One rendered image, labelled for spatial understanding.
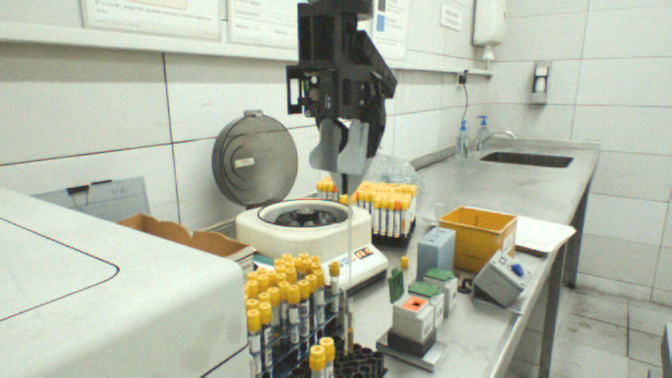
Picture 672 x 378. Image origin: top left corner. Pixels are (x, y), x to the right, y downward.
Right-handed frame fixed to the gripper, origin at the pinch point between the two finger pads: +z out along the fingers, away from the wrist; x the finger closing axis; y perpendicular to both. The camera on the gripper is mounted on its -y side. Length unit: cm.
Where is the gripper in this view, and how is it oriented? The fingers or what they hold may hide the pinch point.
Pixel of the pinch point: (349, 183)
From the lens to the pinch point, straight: 51.7
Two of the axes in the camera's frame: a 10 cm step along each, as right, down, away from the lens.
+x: 8.3, 1.4, -5.5
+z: 0.0, 9.7, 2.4
